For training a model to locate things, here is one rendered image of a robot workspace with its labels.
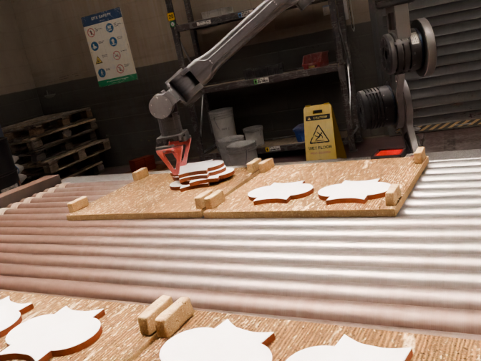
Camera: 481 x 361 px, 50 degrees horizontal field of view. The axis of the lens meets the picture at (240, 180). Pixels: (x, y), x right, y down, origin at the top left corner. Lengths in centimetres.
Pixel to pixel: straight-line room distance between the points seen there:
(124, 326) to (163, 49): 605
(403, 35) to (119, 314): 143
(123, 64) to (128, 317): 632
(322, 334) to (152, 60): 627
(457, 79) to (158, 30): 347
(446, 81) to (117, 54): 396
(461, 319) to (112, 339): 42
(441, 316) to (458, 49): 527
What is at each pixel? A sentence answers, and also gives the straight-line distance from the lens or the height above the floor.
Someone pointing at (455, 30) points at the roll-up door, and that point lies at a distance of 584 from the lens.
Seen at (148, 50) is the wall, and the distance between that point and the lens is 678.
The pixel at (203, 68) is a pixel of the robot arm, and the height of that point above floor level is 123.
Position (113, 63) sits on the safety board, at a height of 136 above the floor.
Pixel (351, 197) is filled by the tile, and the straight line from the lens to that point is 101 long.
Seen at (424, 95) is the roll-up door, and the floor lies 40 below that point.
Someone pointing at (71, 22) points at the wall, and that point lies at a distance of 737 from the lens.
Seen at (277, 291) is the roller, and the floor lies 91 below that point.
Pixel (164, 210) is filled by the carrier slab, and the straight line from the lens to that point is 120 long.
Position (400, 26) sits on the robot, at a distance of 191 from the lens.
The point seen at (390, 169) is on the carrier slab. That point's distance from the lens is 120.
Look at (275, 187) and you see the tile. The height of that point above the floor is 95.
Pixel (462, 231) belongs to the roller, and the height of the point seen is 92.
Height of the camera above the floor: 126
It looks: 14 degrees down
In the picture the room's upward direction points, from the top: 11 degrees counter-clockwise
